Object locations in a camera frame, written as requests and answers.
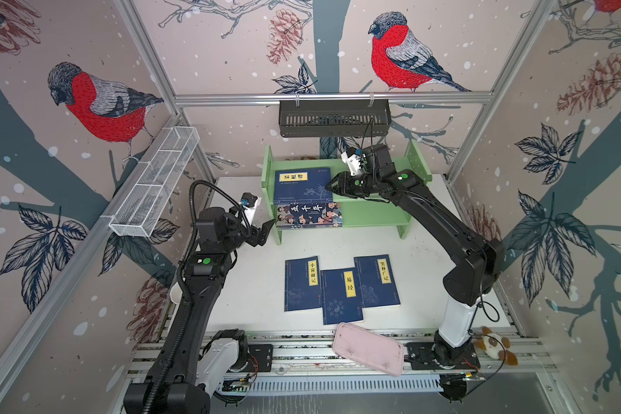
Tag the black hanging wire basket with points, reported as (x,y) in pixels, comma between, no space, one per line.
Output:
(334,118)

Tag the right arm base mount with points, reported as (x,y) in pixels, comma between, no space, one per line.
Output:
(428,356)

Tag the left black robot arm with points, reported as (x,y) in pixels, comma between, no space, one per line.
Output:
(186,374)

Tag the colourful illustrated history book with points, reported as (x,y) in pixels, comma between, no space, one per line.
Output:
(306,216)

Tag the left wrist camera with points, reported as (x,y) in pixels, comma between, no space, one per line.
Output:
(250,205)

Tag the white mesh wall tray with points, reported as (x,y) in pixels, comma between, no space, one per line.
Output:
(146,200)

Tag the blue book yellow label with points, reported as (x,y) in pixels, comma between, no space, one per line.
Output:
(342,296)
(302,285)
(302,186)

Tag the blue book plain cover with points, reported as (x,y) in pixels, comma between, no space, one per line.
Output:
(377,281)

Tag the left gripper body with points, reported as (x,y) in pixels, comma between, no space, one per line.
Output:
(237,234)

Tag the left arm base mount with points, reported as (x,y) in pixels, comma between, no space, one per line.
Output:
(258,359)

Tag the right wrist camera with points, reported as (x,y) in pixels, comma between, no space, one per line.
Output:
(354,159)

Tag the pink plastic case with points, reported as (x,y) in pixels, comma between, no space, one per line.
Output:
(369,349)

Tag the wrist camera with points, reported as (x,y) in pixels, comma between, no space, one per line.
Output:
(250,205)
(354,159)

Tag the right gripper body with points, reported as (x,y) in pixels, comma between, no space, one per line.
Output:
(363,185)

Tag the plush toy brown white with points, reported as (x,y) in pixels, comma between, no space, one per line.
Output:
(496,347)

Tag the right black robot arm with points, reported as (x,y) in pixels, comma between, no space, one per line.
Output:
(477,260)

